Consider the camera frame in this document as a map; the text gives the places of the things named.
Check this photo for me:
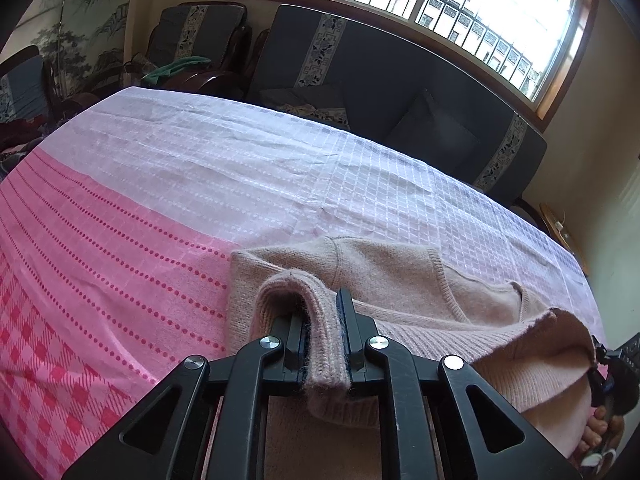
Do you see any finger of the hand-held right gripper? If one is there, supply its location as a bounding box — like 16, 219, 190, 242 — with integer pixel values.
589, 336, 612, 408

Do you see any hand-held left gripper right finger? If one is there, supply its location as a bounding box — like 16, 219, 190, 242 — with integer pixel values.
335, 287, 583, 480

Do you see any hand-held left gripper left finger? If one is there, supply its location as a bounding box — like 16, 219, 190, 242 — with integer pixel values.
60, 310, 308, 480

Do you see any beige knitted sweater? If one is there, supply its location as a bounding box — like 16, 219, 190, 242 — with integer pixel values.
229, 235, 601, 480

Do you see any pile of dark clothes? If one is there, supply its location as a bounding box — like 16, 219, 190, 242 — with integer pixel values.
0, 115, 47, 181

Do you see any person's right hand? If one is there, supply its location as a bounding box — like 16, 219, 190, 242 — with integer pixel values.
577, 405, 626, 457

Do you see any round wooden side table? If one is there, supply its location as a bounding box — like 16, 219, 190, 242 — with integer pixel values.
540, 202, 591, 276

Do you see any pink checked bedsheet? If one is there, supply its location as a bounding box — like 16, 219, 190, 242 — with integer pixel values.
0, 86, 608, 480

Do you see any dark square cushion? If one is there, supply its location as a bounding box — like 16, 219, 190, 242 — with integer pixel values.
385, 89, 481, 171

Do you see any patterned flat cushion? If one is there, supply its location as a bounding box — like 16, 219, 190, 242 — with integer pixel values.
259, 87, 351, 128

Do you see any dark blue sofa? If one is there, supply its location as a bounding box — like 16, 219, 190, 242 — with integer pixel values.
247, 4, 548, 198

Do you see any green cloth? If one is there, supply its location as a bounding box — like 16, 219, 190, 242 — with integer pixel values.
141, 56, 213, 87

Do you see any dark blue armchair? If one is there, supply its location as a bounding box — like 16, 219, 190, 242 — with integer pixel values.
147, 1, 253, 101

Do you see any painted folding screen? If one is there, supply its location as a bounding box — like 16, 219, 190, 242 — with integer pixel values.
0, 0, 141, 92

